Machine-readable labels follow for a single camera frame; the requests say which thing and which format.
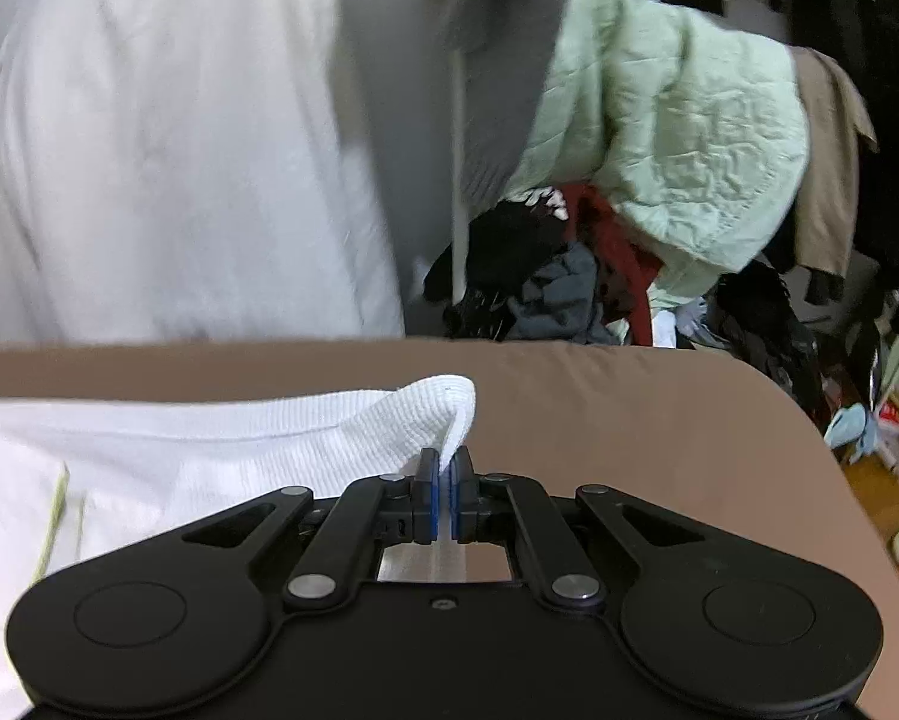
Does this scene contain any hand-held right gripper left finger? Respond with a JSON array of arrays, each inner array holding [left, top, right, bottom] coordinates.
[[183, 448, 444, 612]]

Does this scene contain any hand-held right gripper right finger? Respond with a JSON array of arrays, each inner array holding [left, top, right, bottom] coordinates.
[[449, 447, 705, 608]]

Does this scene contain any white garment with monster print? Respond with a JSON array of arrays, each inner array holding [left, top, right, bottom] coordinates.
[[0, 373, 479, 720]]

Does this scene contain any dark blue-grey garment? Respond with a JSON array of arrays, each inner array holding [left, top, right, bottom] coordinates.
[[509, 247, 608, 342]]

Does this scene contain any black garment with white print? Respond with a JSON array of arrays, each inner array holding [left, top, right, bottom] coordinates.
[[423, 187, 585, 338]]

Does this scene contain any red garment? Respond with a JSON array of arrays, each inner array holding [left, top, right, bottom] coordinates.
[[565, 184, 668, 346]]

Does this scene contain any black lace garment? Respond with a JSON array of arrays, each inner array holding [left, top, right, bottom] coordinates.
[[711, 262, 825, 421]]

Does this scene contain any light blue cloth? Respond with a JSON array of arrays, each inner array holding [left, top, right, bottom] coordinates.
[[831, 403, 881, 462]]

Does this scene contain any white hanging cloth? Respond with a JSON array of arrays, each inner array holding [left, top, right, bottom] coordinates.
[[0, 0, 407, 350]]

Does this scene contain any light green quilted jacket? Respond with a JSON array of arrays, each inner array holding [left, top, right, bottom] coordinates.
[[505, 0, 810, 308]]

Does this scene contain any grey hanging garment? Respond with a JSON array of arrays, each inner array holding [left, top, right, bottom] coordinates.
[[441, 0, 593, 203]]

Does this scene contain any tan hanging garment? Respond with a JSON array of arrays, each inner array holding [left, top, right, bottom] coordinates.
[[786, 49, 881, 278]]

